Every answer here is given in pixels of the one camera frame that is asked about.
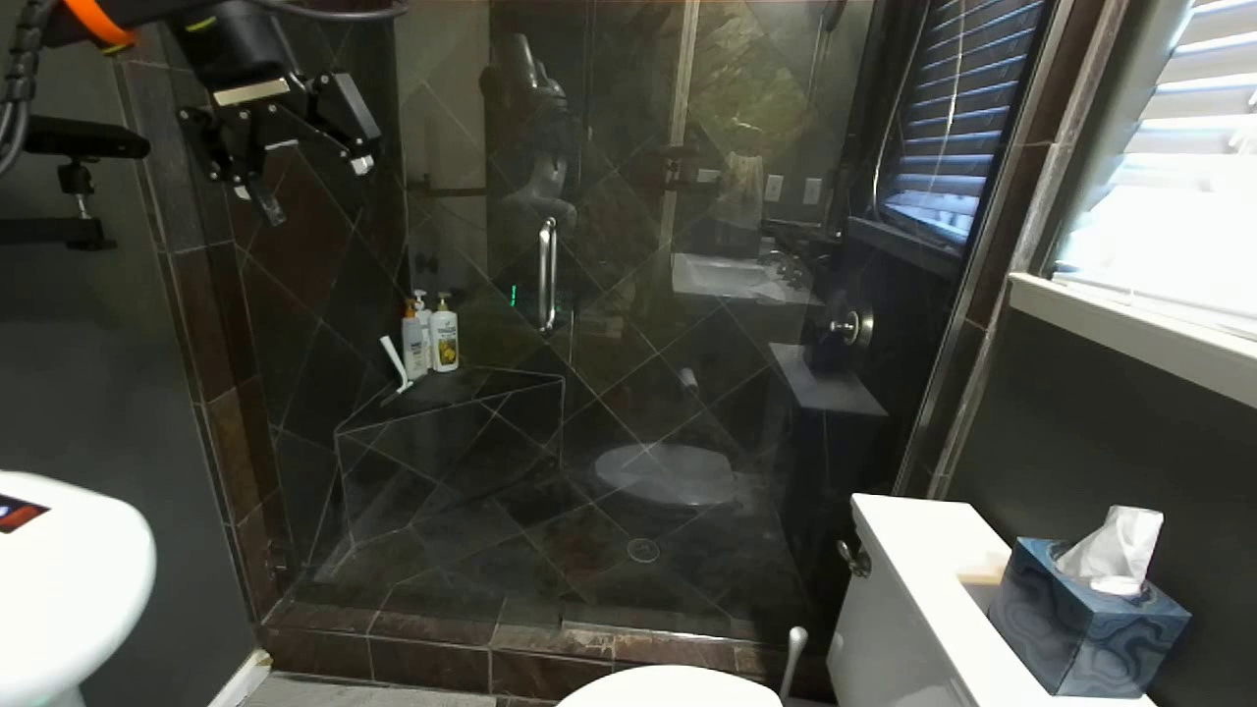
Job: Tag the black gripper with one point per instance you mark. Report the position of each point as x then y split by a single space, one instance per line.
242 51

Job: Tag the glass shower door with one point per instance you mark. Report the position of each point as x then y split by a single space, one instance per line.
393 238

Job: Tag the white razor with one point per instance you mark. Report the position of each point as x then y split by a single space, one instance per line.
393 362

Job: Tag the yellow label pump bottle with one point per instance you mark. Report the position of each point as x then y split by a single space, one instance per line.
444 338

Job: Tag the tiled corner shower bench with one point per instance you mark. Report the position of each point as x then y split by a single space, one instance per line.
444 432

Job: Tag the fixed glass shower panel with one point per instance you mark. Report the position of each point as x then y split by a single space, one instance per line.
707 395

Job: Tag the round shower drain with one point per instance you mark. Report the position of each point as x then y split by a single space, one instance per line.
642 551

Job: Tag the brown tiled shower curb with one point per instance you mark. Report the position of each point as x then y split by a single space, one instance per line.
435 661

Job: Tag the chrome shower valve knob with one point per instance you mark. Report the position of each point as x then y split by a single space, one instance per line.
858 326

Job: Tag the white toilet bowl with lid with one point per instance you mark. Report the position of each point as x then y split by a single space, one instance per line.
669 690

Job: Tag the chrome flush lever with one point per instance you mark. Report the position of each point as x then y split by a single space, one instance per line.
853 554

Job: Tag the white toilet brush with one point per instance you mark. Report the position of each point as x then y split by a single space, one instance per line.
794 653

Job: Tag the white toilet tank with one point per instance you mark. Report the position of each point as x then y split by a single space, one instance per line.
917 589

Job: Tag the gray window sill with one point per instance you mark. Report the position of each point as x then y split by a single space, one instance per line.
1142 334

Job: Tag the white window blinds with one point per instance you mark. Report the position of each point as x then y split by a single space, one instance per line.
1181 158

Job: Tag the blue tissue box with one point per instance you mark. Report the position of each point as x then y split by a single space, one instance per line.
1087 630

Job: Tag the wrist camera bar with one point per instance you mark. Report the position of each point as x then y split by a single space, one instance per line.
257 91

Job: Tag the black camera stand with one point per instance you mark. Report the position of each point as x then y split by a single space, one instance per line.
81 136

